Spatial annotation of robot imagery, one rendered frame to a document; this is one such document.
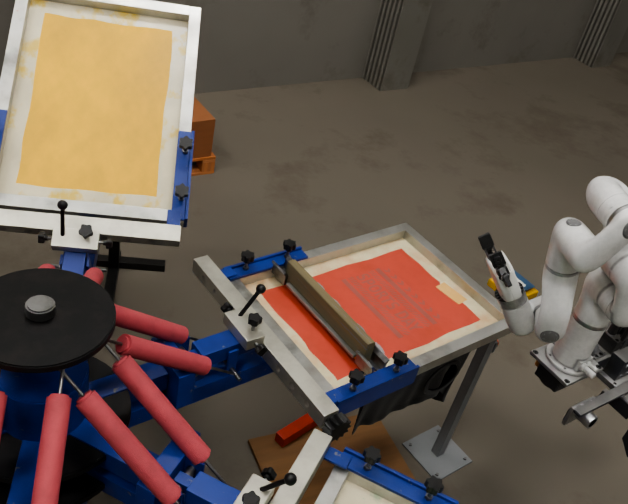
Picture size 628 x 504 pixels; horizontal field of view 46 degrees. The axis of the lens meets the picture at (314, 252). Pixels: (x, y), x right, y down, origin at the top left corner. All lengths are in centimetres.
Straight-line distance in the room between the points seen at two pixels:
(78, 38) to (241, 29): 307
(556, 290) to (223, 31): 402
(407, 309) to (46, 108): 130
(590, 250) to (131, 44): 160
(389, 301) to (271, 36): 360
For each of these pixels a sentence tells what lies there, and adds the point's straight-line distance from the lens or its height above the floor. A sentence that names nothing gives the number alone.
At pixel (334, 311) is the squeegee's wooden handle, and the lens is 218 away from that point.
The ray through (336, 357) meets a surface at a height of 96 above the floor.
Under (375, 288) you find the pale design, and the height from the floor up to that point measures 96.
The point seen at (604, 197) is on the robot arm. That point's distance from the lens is 181.
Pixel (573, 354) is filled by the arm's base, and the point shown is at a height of 120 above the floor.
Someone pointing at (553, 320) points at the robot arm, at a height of 136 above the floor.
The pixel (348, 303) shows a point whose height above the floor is 96.
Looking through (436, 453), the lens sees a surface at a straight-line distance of 332.
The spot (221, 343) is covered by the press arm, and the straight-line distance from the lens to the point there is 203.
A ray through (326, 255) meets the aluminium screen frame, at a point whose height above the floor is 98.
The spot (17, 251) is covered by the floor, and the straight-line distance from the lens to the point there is 399.
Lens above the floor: 246
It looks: 36 degrees down
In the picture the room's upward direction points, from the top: 14 degrees clockwise
